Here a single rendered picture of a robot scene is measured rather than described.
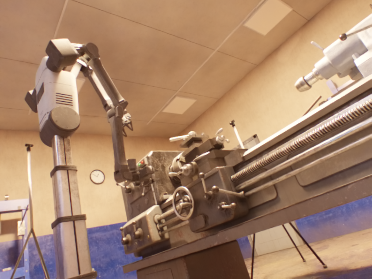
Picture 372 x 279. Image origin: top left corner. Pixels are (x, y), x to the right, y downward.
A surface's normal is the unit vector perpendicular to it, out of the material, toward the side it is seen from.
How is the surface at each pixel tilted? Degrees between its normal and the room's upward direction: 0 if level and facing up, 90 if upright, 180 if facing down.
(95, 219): 90
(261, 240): 90
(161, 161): 90
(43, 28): 180
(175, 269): 90
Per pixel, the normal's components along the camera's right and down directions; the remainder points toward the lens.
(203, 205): -0.78, -0.05
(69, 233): 0.62, -0.48
